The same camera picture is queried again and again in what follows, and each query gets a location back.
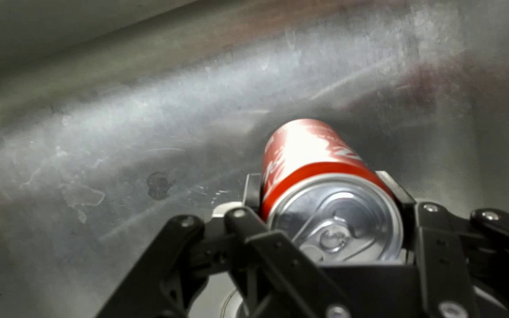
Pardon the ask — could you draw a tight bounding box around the stainless steel double sink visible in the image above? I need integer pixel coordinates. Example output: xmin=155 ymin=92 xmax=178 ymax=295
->
xmin=0 ymin=0 xmax=509 ymax=318

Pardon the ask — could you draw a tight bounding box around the red coca cola can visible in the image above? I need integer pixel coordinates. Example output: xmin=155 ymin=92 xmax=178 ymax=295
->
xmin=257 ymin=117 xmax=406 ymax=267

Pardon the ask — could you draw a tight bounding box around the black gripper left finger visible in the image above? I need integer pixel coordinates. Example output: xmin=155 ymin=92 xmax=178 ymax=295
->
xmin=93 ymin=171 xmax=340 ymax=318

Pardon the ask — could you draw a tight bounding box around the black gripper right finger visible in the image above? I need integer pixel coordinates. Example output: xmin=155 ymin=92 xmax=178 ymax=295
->
xmin=372 ymin=170 xmax=509 ymax=318

